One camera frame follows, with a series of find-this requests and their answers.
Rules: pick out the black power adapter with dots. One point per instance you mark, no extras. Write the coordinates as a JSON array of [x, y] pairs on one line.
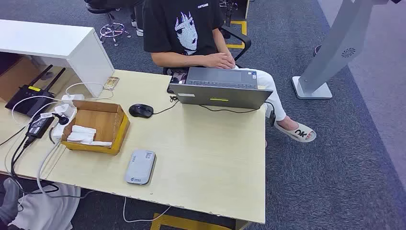
[[39, 127]]

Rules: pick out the grey laptop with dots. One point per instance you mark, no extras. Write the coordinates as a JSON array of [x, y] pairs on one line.
[[222, 95]]

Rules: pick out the white power strip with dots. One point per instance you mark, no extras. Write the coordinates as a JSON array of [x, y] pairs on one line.
[[60, 130]]

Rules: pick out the person's left forearm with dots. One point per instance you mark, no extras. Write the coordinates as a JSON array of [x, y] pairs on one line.
[[224, 41]]

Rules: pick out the white desk shelf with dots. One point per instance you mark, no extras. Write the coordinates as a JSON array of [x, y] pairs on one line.
[[47, 41]]

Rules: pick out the black stool seat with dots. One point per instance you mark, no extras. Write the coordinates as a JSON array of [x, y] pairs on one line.
[[98, 8]]

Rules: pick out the black stand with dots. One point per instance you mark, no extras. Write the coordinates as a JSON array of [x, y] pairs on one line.
[[229, 19]]

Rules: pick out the silver kiosk stand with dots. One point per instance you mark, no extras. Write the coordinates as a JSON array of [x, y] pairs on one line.
[[336, 44]]

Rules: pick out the white plug charger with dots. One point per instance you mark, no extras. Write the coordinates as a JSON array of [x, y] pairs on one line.
[[65, 110]]

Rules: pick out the grey card reader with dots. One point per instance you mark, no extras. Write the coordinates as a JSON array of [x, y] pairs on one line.
[[140, 167]]

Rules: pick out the person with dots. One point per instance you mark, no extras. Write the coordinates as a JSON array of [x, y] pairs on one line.
[[138, 16], [177, 19]]

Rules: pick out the black laptop power brick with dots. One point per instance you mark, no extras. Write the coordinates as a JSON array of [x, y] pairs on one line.
[[272, 119]]

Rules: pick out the person's right hand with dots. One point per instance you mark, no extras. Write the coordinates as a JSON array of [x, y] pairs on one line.
[[215, 61]]

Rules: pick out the chrome stool base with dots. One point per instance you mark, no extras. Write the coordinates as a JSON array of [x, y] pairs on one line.
[[112, 31]]

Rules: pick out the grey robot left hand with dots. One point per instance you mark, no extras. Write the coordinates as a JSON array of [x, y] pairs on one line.
[[9, 200]]

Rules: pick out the black computer mouse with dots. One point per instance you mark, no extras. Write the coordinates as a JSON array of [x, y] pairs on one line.
[[141, 111]]

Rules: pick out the black wifi router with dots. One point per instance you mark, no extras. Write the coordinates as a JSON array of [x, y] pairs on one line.
[[28, 101]]

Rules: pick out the brown cardboard box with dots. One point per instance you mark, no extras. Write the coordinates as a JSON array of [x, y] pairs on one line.
[[95, 119]]

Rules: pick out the white slide sandal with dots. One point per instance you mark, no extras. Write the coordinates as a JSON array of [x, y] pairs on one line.
[[299, 133]]

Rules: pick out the yellow floor tape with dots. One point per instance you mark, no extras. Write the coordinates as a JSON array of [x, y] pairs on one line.
[[177, 223], [243, 28]]

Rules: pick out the person's left hand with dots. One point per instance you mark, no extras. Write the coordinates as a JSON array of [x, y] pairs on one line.
[[229, 58]]

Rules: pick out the black plug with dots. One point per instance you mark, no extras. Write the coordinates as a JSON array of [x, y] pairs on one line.
[[62, 120]]

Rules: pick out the stack of printed cards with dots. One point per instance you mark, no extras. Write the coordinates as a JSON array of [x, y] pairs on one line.
[[111, 83]]

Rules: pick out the person's right forearm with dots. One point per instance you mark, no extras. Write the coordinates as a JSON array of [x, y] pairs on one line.
[[177, 59]]

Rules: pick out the white charger block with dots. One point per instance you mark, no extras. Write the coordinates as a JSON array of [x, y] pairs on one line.
[[73, 97]]

